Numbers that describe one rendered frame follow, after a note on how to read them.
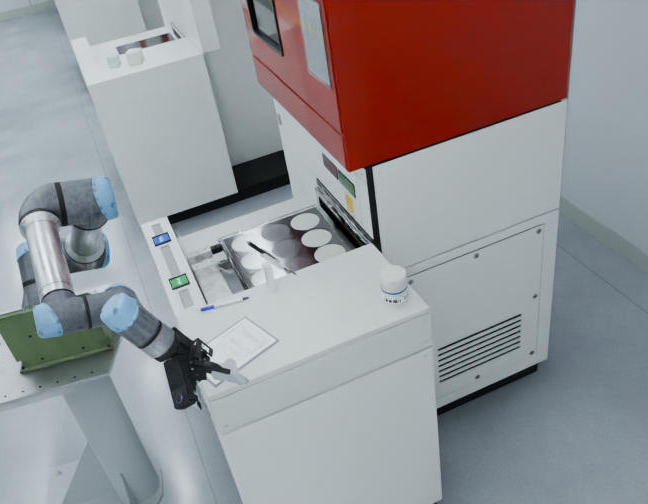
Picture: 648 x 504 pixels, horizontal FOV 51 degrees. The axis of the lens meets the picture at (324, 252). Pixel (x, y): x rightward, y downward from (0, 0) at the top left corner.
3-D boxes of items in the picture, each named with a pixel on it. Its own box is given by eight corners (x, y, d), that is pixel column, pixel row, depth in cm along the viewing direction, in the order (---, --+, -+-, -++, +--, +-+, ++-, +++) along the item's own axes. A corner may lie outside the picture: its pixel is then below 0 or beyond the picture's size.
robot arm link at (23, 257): (21, 288, 211) (13, 246, 213) (67, 279, 217) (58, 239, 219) (20, 280, 201) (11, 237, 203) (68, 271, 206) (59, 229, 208)
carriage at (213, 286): (211, 257, 232) (209, 250, 230) (243, 319, 203) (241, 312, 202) (189, 265, 230) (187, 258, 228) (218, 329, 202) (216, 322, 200)
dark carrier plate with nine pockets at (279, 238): (315, 208, 239) (314, 206, 239) (356, 258, 212) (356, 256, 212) (223, 240, 231) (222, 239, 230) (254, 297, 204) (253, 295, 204)
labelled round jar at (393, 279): (400, 288, 187) (398, 261, 181) (413, 302, 182) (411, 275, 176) (378, 297, 185) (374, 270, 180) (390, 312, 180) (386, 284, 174)
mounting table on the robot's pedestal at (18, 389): (-11, 440, 201) (-31, 411, 193) (8, 342, 236) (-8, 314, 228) (139, 397, 206) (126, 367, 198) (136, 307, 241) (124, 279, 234)
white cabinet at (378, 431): (333, 344, 311) (305, 194, 263) (444, 513, 236) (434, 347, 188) (200, 398, 296) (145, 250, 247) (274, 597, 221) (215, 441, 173)
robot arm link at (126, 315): (119, 284, 146) (127, 297, 138) (156, 313, 151) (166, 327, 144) (94, 311, 145) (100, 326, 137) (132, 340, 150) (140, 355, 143)
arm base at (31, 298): (16, 315, 198) (9, 282, 200) (29, 320, 213) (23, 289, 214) (69, 302, 201) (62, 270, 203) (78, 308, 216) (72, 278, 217)
